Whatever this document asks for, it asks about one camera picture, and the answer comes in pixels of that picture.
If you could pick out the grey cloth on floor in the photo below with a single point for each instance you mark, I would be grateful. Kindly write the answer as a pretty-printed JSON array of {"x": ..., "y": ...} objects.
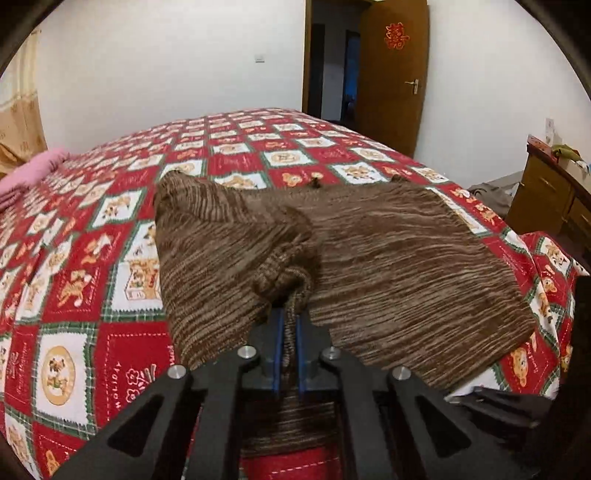
[{"x": 491, "y": 196}]

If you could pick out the pink folded blanket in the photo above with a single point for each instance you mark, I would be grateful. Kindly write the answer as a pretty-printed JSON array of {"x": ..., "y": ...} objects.
[{"x": 32, "y": 173}]

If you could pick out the flat red box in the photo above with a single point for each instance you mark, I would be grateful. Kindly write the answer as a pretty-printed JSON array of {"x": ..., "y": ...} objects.
[{"x": 540, "y": 146}]

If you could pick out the red printed bed sheet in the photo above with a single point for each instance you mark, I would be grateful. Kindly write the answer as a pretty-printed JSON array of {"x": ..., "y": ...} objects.
[{"x": 92, "y": 277}]

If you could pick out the green cloth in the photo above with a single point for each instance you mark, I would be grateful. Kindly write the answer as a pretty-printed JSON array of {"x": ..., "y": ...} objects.
[{"x": 565, "y": 151}]

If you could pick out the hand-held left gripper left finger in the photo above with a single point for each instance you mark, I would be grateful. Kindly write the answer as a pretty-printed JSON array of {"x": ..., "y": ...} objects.
[{"x": 278, "y": 360}]

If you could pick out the white paper sheet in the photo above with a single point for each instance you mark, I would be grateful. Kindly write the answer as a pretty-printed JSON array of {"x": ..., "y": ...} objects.
[{"x": 549, "y": 130}]

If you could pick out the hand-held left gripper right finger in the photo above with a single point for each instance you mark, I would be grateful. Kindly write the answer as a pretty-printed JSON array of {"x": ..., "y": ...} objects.
[{"x": 300, "y": 360}]

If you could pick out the brown knitted sweater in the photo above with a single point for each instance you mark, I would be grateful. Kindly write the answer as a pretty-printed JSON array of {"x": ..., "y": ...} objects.
[{"x": 392, "y": 267}]

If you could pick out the brown wooden door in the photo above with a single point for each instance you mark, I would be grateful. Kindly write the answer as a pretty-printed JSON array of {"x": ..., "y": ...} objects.
[{"x": 392, "y": 101}]

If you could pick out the beige patterned curtain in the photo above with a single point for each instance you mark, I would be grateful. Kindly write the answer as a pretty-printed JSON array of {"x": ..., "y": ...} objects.
[{"x": 21, "y": 120}]

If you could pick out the brown wooden dresser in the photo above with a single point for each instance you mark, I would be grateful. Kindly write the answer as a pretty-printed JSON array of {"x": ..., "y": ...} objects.
[{"x": 540, "y": 194}]

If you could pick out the brown door frame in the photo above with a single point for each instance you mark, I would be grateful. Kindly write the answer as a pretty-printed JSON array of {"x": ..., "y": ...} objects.
[{"x": 306, "y": 60}]

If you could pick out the red paper door decoration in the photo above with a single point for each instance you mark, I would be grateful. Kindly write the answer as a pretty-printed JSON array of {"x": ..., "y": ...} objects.
[{"x": 395, "y": 35}]

